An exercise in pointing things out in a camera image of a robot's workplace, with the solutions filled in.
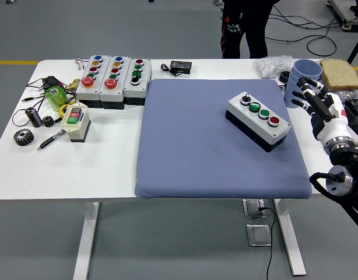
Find slice of bread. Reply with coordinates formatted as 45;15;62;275
319;58;358;91

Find black adapter with wires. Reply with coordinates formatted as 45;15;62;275
11;75;78;127

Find cream red-green switch box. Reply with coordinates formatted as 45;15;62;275
61;102;92;144

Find grey four-button control box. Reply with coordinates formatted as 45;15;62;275
224;91;293;153

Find black digital meter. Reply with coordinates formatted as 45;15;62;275
160;59;194;78

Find large dark steel gear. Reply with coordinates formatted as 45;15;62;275
13;129;35;147

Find clear bag of screws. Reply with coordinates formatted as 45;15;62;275
327;84;358;102

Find aluminium frame stand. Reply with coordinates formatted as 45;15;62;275
326;0;358;32

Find clear bubble wrap bag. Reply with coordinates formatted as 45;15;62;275
254;55;295;79

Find blue-grey padded mat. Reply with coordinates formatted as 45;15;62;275
134;78;313;200

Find green translucent cylinder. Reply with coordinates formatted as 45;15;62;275
44;85;69;112

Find small black gear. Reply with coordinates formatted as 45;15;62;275
41;115;57;128

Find person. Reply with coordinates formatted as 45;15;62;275
219;0;280;59

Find white table leg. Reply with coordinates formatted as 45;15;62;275
273;199;307;277
72;201;100;280

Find black silver pen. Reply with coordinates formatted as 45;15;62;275
36;128;67;151

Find black cylindrical capacitor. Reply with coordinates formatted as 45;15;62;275
24;107;43;128

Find light blue plastic cup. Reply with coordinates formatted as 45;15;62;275
283;77;310;109
289;69;321;87
292;59;323;81

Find metal floor cover plate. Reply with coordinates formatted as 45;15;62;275
245;223;272;247

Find grey five-button emergency stop box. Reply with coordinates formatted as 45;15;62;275
76;55;111;108
99;55;131;110

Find metal floor socket box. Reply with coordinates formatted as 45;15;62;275
242;198;268;218

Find black floor power cable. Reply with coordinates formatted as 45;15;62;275
258;206;278;280

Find black machine part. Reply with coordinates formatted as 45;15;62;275
342;99;358;135

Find yellow tape roll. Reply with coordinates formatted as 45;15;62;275
59;100;77;118

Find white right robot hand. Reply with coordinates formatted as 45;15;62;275
292;76;353;144

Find grey four-button box black base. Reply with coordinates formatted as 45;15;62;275
123;58;153;106

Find black cables on floor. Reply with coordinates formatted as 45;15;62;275
266;4;348;56

